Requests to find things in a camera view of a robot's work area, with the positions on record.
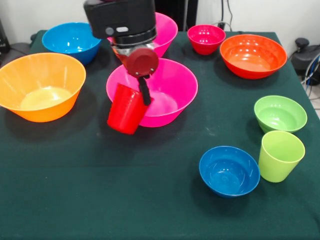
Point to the black pedestal foot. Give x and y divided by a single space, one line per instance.
302 57
18 47

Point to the small dark blue bowl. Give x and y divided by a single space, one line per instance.
229 172

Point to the black device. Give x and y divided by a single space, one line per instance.
3 37

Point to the large orange bowl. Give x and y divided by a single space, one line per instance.
41 87

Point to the small green bowl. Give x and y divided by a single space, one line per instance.
280 113

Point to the lime green plastic cup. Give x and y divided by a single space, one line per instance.
281 156

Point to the dark green table cloth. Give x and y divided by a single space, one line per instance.
100 175

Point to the red-orange wide bowl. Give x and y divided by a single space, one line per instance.
253 56

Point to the large pink bowl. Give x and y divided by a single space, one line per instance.
172 85
165 32

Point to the small magenta bowl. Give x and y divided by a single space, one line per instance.
206 38

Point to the red plastic cup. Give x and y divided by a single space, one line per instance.
122 115

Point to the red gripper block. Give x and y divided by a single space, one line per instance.
143 62

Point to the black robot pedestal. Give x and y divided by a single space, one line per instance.
175 10

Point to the light blue bowl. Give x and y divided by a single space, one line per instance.
67 41

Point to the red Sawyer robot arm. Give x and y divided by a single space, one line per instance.
122 17

